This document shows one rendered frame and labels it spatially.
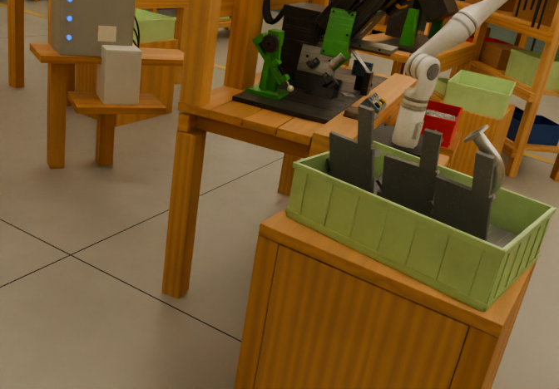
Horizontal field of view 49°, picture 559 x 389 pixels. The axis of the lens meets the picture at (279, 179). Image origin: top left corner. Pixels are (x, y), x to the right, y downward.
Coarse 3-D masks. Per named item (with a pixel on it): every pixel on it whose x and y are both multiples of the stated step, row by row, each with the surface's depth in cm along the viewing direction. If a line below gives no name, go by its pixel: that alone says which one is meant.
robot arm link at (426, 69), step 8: (424, 56) 209; (416, 64) 209; (424, 64) 207; (432, 64) 207; (440, 64) 210; (416, 72) 210; (424, 72) 207; (432, 72) 208; (424, 80) 209; (432, 80) 210; (408, 88) 215; (416, 88) 210; (424, 88) 211; (432, 88) 213; (408, 96) 214; (416, 96) 212; (424, 96) 212
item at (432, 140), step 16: (432, 144) 153; (384, 160) 164; (400, 160) 161; (432, 160) 156; (384, 176) 168; (400, 176) 164; (416, 176) 161; (432, 176) 159; (384, 192) 171; (400, 192) 168; (416, 192) 165; (432, 192) 162; (416, 208) 168
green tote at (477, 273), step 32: (320, 160) 180; (416, 160) 191; (320, 192) 167; (352, 192) 160; (512, 192) 175; (320, 224) 169; (352, 224) 162; (384, 224) 156; (416, 224) 150; (512, 224) 176; (544, 224) 165; (384, 256) 158; (416, 256) 152; (448, 256) 147; (480, 256) 141; (512, 256) 147; (448, 288) 148; (480, 288) 143
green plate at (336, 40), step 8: (336, 8) 269; (336, 16) 270; (344, 16) 268; (352, 16) 267; (328, 24) 271; (336, 24) 270; (344, 24) 269; (352, 24) 268; (328, 32) 271; (336, 32) 270; (344, 32) 269; (328, 40) 271; (336, 40) 270; (344, 40) 269; (328, 48) 272; (336, 48) 270; (344, 48) 269; (336, 56) 271
